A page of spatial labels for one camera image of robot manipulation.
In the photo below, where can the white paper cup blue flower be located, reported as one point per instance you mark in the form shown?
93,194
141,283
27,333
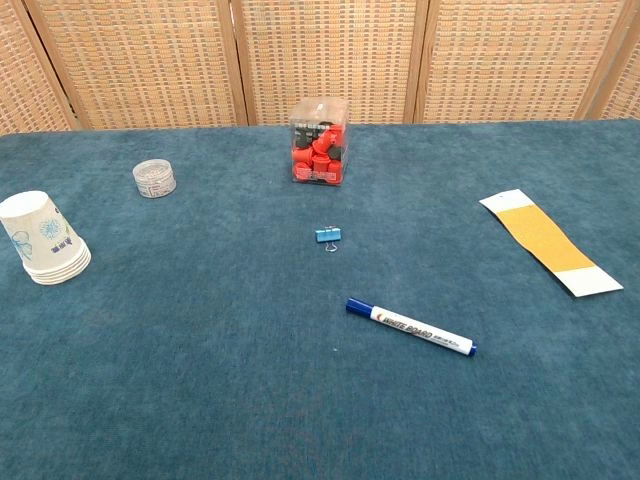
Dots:
56,272
56,275
35,225
57,279
57,282

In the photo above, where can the blue binder clip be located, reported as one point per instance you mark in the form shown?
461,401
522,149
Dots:
327,235

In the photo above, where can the blue whiteboard marker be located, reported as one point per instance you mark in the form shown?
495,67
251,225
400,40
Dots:
415,329

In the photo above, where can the blue table cloth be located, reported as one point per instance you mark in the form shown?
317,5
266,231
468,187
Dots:
200,360

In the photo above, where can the clear round plastic container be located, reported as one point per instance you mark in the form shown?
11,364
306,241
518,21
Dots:
154,179

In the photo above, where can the woven wicker screen panel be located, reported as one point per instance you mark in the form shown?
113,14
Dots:
325,50
629,92
515,60
140,60
25,75

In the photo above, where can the yellow and white paper card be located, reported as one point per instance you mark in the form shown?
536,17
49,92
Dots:
542,240

